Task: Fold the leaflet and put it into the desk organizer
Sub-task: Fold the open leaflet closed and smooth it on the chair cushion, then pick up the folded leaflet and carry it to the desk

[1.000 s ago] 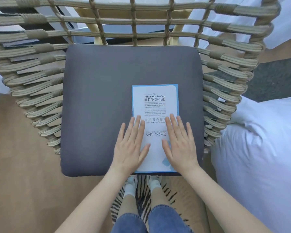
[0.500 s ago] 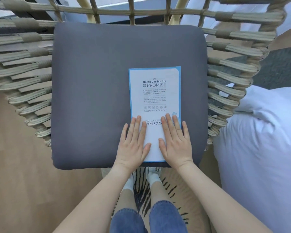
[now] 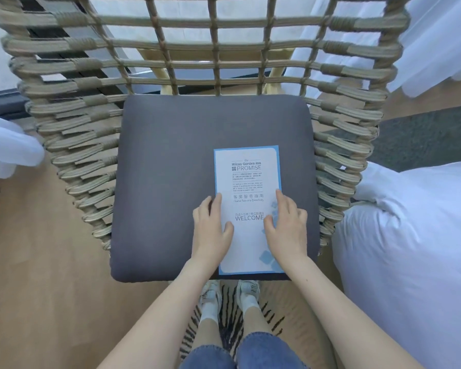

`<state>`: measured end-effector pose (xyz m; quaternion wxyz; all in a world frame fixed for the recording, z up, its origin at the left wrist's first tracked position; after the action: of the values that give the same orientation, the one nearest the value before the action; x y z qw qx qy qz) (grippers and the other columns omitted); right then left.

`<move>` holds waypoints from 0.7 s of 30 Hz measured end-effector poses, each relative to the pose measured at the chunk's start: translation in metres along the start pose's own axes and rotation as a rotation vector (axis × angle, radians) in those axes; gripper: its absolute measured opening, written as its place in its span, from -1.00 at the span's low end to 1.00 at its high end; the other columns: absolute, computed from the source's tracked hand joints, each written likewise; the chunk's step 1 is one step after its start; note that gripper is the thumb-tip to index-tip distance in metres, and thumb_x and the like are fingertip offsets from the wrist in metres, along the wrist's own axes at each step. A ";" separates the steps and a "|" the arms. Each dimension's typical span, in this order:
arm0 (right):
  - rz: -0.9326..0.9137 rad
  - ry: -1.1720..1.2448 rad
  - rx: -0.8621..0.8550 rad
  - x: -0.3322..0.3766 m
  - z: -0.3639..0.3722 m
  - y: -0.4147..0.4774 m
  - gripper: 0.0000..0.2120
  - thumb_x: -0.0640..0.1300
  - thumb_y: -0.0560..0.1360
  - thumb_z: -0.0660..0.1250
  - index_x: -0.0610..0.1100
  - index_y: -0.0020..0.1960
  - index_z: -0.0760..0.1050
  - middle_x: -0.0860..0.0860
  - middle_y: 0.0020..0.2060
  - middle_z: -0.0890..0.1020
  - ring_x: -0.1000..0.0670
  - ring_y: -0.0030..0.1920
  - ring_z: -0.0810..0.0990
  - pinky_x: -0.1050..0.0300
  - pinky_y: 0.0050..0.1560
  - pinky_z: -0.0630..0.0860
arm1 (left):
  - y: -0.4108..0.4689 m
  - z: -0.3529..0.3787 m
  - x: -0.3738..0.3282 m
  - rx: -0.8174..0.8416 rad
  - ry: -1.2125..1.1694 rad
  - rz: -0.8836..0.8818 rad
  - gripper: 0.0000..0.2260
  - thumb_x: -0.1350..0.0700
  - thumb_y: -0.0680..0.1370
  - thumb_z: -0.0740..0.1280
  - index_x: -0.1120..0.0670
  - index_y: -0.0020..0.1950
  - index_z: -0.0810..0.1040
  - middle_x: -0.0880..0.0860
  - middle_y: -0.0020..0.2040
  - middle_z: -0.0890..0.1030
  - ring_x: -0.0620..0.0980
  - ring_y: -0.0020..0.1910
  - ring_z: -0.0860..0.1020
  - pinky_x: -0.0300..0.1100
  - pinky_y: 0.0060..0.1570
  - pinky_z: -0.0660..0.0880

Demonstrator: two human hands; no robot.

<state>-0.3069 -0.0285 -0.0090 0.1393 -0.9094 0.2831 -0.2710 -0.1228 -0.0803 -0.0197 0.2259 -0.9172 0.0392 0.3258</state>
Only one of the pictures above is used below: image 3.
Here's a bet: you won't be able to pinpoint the person's right hand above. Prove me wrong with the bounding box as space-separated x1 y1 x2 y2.
263 189 309 262

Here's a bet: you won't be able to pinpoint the person's left hand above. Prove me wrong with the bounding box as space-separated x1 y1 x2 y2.
192 194 235 265

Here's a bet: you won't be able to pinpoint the white and blue booklet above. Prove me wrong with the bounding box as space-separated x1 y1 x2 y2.
214 146 286 276

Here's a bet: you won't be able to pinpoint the person's right forearm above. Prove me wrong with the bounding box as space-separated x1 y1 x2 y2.
278 255 427 369

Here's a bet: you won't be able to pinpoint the person's left forearm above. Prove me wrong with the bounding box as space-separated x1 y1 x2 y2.
100 254 224 369

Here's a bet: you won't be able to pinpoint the white right sneaker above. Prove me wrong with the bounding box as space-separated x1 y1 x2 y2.
236 280 261 302

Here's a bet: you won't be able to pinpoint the white sneaker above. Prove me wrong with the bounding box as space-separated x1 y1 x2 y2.
199 280 223 306
236 280 261 302

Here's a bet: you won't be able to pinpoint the white left sneaker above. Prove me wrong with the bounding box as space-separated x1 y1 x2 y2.
199 280 223 306

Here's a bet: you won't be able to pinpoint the white right sock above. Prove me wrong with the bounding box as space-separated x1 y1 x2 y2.
240 294 260 315

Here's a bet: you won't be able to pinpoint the white sock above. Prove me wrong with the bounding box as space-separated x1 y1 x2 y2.
240 294 260 315
201 298 220 323

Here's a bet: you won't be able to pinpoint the white left sock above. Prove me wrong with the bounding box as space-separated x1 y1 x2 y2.
201 298 220 323

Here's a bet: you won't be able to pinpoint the dark grey seat cushion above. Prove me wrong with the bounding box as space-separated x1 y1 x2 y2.
111 94 320 283

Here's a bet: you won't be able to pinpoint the person's right leg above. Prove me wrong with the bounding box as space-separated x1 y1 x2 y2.
241 306 274 344

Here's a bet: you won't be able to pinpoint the person's leg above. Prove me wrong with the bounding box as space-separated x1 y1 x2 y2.
195 317 225 365
241 306 274 344

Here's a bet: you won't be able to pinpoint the zebra striped rug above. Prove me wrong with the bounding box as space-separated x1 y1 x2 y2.
179 280 325 369

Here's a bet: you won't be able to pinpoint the person's left leg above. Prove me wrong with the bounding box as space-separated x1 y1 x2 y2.
195 317 225 365

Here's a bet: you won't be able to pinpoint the blue denim shorts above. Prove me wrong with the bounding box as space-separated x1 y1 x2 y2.
184 334 312 369

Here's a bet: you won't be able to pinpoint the white bed duvet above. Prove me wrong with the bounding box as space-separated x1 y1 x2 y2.
332 159 461 369

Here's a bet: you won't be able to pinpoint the dark grey carpet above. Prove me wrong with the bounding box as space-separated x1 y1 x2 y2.
319 103 461 173

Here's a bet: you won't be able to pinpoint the white sheer curtain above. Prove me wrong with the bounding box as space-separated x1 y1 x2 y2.
88 0 461 102
0 111 45 199

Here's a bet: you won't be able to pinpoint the woven wicker rope chair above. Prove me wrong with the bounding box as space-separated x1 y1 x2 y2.
0 0 413 262

